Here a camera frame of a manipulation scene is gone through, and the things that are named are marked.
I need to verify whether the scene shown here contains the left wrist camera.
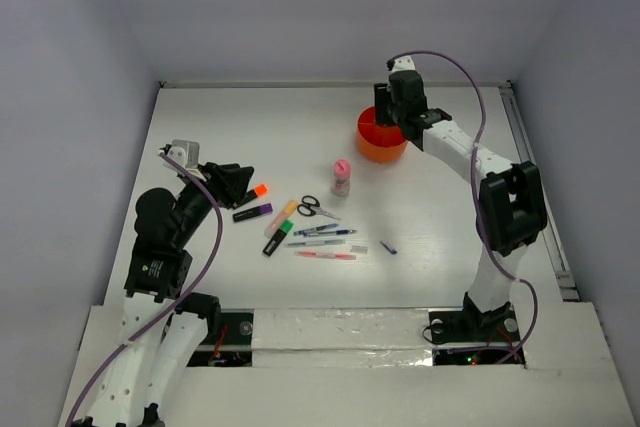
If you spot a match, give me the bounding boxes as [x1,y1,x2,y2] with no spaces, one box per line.
[158,139,200,170]

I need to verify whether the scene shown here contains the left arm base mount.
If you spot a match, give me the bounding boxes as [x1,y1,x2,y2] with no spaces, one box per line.
[165,293,254,367]

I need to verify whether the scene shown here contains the orange capped black highlighter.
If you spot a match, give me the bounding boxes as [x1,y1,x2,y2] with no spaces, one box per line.
[235,184,268,209]

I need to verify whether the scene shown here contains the green capped black highlighter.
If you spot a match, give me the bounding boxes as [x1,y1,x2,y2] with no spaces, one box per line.
[262,220,293,258]

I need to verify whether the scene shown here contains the small clear eraser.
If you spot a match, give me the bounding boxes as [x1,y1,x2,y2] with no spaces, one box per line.
[350,245,368,254]

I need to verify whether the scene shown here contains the dark blue ballpoint pen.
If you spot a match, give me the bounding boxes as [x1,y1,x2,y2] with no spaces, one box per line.
[303,229,358,237]

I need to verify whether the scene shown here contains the black handled scissors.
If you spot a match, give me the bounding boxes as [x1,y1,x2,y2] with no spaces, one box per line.
[296,195,339,220]

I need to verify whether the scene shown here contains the small blue pen cap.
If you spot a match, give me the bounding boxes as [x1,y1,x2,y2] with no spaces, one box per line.
[380,241,398,255]

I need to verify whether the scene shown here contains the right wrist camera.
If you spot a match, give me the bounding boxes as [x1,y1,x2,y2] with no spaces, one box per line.
[386,55,416,74]

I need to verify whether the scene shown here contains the blue gel pen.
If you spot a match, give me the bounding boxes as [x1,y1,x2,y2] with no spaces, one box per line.
[293,223,339,236]

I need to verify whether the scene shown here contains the red clear pen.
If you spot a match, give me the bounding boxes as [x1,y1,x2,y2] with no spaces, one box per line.
[294,251,357,261]

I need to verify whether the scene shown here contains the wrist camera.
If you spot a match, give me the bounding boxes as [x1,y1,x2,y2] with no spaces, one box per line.
[386,55,416,74]
[158,139,200,170]

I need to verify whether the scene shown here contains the pink capped clear tube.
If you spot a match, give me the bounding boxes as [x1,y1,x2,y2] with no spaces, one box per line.
[331,159,352,197]

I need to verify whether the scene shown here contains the light blue clear pen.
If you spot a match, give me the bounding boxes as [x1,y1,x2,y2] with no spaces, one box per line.
[286,239,345,248]

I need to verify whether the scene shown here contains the orange round desk organizer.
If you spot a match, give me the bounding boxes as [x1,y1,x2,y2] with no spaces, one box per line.
[356,106,408,164]

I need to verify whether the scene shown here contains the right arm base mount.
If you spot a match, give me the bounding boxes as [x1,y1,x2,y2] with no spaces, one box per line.
[421,294,525,366]

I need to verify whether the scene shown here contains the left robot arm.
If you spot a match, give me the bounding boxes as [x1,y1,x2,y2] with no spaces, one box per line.
[65,161,254,426]

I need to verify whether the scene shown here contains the purple capped black highlighter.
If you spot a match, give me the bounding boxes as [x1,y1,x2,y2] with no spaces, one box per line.
[232,203,273,223]

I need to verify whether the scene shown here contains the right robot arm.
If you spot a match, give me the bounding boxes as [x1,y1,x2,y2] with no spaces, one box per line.
[373,70,548,343]

